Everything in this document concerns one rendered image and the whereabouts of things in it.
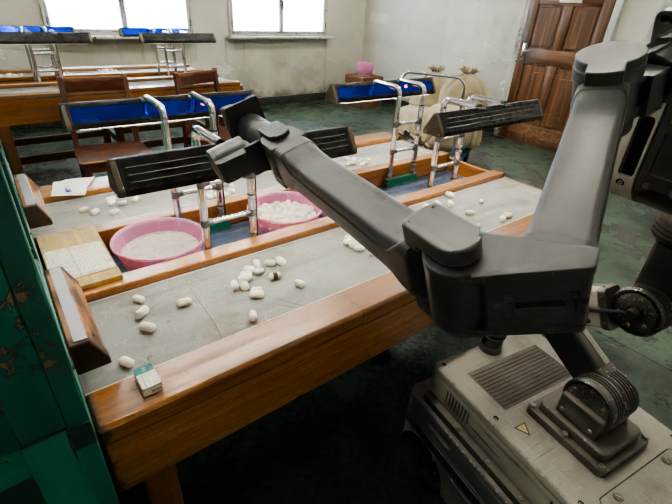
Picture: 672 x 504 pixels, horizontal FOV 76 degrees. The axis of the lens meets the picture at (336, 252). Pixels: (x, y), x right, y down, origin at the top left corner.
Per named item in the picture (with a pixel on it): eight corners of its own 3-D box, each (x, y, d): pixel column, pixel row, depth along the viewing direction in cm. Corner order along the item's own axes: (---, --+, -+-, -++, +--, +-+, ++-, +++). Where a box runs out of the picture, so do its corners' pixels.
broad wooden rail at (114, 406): (581, 245, 179) (597, 204, 170) (118, 497, 80) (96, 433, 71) (554, 233, 187) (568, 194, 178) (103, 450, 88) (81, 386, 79)
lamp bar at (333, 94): (436, 94, 210) (438, 78, 206) (335, 104, 176) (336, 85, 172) (424, 91, 215) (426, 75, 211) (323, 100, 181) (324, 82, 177)
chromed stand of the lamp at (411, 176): (416, 180, 208) (431, 83, 185) (386, 188, 197) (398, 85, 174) (389, 169, 221) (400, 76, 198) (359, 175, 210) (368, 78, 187)
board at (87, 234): (123, 278, 110) (122, 274, 109) (56, 297, 101) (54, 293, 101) (94, 228, 132) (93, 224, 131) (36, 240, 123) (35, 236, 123)
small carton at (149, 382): (163, 389, 80) (162, 381, 79) (144, 398, 78) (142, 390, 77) (153, 369, 84) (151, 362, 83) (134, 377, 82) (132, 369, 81)
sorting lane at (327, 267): (565, 204, 180) (567, 199, 179) (87, 403, 81) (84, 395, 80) (503, 181, 200) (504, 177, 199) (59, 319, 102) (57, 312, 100)
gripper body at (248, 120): (242, 158, 81) (256, 171, 76) (220, 107, 75) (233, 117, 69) (272, 144, 83) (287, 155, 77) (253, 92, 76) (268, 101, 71)
